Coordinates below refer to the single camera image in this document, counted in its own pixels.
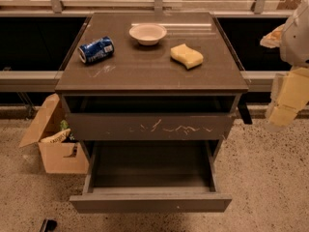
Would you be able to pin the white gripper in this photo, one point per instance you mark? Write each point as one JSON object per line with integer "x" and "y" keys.
{"x": 295, "y": 41}

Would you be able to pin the grey drawer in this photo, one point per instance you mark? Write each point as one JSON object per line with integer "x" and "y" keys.
{"x": 125, "y": 126}
{"x": 151, "y": 177}

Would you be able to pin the grey drawer cabinet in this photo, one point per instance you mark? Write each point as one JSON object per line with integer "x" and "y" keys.
{"x": 145, "y": 79}

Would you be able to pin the yellow sponge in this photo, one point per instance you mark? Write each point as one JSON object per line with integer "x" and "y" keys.
{"x": 189, "y": 57}

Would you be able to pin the white bowl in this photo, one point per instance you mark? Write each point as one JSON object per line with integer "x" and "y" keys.
{"x": 148, "y": 33}

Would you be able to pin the crushed blue soda can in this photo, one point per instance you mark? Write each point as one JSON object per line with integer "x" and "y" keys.
{"x": 96, "y": 50}

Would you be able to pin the snack bag in box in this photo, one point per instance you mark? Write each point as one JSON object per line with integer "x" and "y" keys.
{"x": 58, "y": 137}

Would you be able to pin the open cardboard box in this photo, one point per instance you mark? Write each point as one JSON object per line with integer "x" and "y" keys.
{"x": 67, "y": 157}

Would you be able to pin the black object on floor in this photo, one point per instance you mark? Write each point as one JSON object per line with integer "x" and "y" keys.
{"x": 48, "y": 225}

